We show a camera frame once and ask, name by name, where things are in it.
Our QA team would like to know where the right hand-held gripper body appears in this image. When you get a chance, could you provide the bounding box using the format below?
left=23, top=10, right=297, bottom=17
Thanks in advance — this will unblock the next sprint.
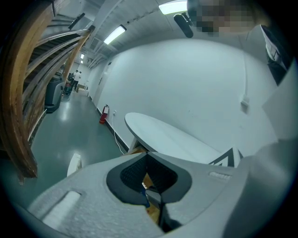
left=208, top=146, right=244, bottom=168

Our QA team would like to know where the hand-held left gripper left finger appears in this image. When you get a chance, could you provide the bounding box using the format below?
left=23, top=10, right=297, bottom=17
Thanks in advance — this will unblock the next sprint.
left=27, top=152, right=165, bottom=238

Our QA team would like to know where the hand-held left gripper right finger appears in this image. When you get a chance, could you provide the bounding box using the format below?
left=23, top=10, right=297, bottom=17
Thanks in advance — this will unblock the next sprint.
left=146, top=152, right=237, bottom=233

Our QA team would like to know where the white panel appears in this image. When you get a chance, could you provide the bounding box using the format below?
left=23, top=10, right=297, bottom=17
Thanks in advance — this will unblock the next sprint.
left=67, top=152, right=83, bottom=177

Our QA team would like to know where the white round table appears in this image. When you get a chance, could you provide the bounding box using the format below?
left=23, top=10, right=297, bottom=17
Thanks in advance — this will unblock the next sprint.
left=124, top=112, right=223, bottom=165

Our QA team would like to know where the person's white clothed torso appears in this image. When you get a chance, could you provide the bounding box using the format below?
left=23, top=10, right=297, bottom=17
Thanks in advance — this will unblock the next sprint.
left=242, top=24, right=298, bottom=145

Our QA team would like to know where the red fire extinguisher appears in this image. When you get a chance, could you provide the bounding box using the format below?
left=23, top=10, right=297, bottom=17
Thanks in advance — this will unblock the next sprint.
left=99, top=104, right=110, bottom=125

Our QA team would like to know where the black floor cleaning machine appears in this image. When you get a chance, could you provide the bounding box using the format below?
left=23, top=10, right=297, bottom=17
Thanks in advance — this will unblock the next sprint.
left=44, top=72, right=65, bottom=114

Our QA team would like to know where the wooden staircase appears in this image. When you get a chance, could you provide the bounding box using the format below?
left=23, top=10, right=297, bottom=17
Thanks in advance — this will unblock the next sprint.
left=0, top=0, right=96, bottom=185

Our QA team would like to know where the person's head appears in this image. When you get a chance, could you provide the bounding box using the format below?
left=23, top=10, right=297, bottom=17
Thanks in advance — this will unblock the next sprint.
left=187, top=0, right=271, bottom=40

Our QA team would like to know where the long ceiling light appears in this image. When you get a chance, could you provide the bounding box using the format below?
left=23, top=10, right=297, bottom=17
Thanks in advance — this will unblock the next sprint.
left=158, top=0, right=188, bottom=15
left=103, top=24, right=128, bottom=45

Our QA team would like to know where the white wall junction box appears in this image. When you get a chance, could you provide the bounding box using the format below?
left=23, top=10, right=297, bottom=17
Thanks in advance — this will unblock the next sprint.
left=240, top=96, right=250, bottom=114

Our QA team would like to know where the white power cable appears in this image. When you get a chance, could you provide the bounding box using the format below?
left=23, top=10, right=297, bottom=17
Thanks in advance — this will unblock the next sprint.
left=111, top=111, right=126, bottom=155

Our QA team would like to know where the black shoulder strap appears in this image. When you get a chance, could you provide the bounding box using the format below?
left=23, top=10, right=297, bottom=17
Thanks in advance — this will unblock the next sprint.
left=260, top=24, right=289, bottom=86

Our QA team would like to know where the black head camera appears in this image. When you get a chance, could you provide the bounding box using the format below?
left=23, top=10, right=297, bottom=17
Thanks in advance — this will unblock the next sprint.
left=173, top=12, right=195, bottom=39

